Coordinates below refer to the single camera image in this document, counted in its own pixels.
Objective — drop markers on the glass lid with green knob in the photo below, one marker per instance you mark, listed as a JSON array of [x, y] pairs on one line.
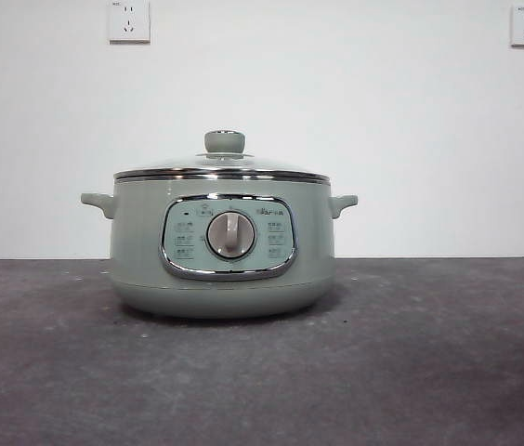
[[225, 141]]

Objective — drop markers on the pale green electric pot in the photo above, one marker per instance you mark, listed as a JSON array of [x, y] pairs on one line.
[[136, 241]]

